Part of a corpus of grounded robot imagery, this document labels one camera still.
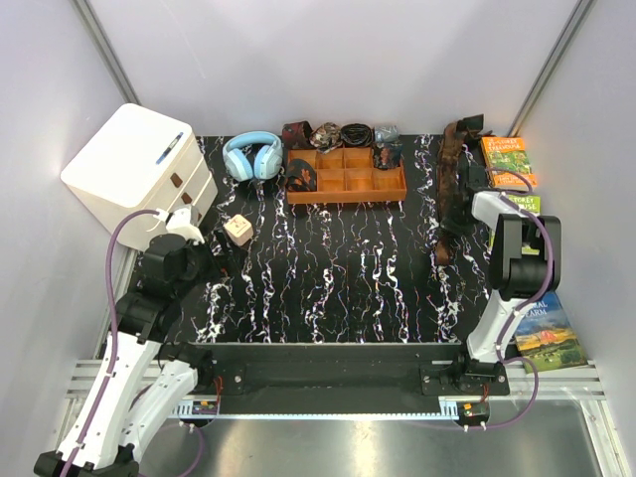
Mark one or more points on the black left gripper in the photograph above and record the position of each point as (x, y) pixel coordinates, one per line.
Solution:
(225, 258)

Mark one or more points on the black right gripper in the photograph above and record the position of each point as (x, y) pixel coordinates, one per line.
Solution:
(447, 227)

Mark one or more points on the brown floral long tie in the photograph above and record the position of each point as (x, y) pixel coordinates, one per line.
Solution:
(454, 137)

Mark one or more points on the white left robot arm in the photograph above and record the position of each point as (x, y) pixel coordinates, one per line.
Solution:
(142, 377)

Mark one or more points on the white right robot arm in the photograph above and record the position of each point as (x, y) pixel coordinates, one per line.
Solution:
(524, 261)

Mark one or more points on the pink cube power adapter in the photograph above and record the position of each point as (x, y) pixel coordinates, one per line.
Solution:
(239, 229)

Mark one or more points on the green treehouse book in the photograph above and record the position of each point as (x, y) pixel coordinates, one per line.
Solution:
(531, 203)

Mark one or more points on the orange treehouse book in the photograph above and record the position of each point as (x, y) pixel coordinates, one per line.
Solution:
(507, 158)

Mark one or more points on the light blue headphones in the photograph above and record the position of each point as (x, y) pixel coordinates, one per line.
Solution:
(255, 155)

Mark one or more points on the black orange-leaf rolled tie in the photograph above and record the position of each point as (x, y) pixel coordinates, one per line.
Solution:
(300, 176)

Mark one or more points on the dark floral rolled tie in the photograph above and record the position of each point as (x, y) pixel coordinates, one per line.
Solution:
(387, 155)

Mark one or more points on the black marble pattern mat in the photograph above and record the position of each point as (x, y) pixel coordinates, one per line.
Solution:
(354, 273)

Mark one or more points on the blue pen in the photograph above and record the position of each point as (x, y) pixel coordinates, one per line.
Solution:
(169, 148)

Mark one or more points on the white three-drawer cabinet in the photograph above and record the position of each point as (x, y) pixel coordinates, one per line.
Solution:
(115, 174)

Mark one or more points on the grey blue rolled tie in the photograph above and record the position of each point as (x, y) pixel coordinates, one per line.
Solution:
(387, 133)

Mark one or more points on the orange compartment tray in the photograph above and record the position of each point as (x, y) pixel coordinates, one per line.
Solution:
(348, 176)

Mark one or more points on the dark red rolled tie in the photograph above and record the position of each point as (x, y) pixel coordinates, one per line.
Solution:
(297, 135)

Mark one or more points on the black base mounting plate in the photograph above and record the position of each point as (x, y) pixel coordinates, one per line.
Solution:
(309, 365)

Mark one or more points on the blue Animal Farm book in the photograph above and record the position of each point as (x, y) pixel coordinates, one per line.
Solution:
(546, 338)

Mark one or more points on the brown patterned rolled tie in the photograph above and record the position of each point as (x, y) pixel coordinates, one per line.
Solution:
(326, 137)

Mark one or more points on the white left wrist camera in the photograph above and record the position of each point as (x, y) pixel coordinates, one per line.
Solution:
(182, 222)

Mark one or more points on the aluminium front rail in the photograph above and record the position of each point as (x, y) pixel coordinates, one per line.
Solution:
(411, 396)

